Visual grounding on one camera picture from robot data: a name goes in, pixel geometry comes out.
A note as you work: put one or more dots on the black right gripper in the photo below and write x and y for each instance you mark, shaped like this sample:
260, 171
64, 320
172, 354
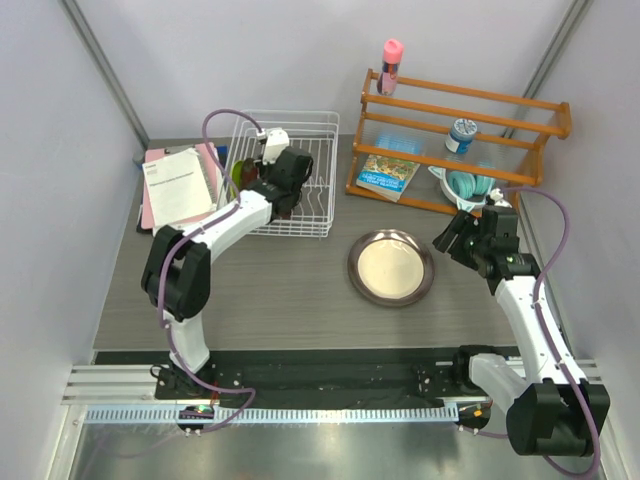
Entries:
461, 225

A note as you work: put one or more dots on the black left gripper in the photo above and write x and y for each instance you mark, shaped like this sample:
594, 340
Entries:
264, 167

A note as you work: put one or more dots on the brown rimmed cream plate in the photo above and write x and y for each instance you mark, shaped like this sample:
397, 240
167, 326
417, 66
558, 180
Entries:
390, 268

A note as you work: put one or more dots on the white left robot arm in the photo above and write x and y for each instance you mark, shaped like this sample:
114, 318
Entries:
177, 274

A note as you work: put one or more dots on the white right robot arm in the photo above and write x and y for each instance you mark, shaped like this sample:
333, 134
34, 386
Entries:
552, 409

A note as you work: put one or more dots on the orange wooden shelf rack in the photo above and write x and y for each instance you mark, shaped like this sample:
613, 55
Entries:
434, 146

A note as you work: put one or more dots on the dark red patterned plate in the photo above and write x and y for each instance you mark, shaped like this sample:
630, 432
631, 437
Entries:
249, 173

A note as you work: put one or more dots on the teal cat ear headphones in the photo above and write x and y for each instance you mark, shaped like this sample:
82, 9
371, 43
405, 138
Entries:
466, 191

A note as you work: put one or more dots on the green plate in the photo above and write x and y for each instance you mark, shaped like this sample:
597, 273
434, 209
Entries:
236, 175

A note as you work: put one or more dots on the dark blue notebook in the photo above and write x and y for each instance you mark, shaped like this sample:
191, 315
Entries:
222, 153

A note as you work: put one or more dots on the blue paperback book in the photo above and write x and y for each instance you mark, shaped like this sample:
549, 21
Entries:
386, 176

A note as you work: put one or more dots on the white manual booklet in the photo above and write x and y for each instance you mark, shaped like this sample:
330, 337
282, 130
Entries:
175, 187

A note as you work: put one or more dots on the clear blue plastic box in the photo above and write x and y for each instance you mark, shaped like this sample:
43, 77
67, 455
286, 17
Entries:
395, 143

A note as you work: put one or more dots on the blue lidded jar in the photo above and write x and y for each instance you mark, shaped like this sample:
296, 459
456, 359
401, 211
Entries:
461, 135

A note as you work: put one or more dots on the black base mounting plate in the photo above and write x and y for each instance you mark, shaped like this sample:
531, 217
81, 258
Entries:
343, 379

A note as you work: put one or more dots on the pink capped bottle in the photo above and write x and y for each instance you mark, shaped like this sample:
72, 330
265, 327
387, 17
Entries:
392, 56

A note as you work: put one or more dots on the white wire dish rack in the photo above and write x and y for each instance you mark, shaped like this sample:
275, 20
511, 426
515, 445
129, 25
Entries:
263, 134

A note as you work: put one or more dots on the white slotted cable duct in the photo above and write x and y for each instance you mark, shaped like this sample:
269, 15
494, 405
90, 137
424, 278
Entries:
188, 415

